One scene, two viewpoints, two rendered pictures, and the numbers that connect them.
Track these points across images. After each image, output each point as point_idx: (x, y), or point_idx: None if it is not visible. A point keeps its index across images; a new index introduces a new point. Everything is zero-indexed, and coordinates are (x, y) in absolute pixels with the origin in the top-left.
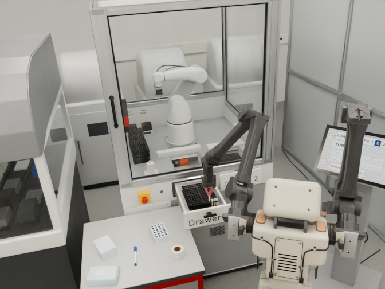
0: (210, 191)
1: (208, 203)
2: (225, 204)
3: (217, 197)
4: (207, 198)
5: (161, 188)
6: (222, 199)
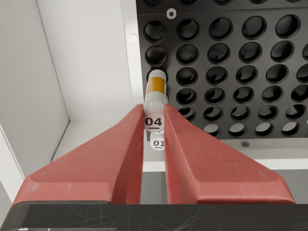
0: (136, 176)
1: (140, 61)
2: (15, 186)
3: (258, 128)
4: (211, 64)
5: None
6: (162, 163)
